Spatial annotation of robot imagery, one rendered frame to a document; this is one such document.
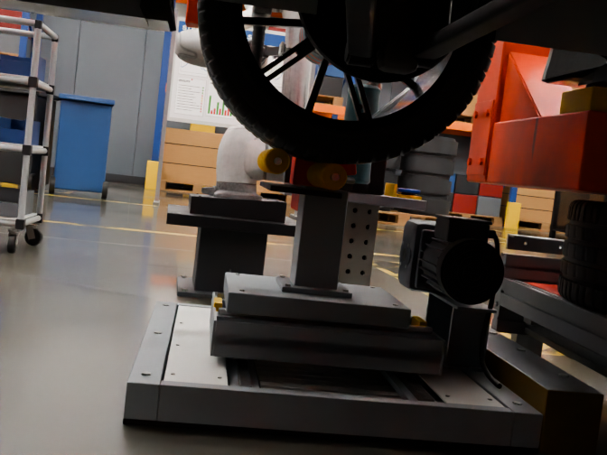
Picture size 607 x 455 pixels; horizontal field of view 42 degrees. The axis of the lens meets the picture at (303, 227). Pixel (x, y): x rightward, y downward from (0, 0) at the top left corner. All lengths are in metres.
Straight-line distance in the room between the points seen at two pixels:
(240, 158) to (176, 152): 8.51
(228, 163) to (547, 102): 1.36
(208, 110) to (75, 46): 5.06
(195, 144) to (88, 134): 3.77
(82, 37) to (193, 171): 2.86
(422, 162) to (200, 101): 2.83
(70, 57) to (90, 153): 5.05
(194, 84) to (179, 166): 3.50
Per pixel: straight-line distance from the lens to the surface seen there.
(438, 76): 1.77
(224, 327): 1.64
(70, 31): 12.83
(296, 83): 2.96
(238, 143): 2.93
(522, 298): 2.07
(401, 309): 1.72
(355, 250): 2.37
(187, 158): 11.42
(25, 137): 3.56
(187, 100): 8.05
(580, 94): 1.72
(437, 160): 9.40
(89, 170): 7.87
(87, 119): 7.87
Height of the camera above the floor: 0.49
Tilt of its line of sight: 4 degrees down
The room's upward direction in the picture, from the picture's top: 7 degrees clockwise
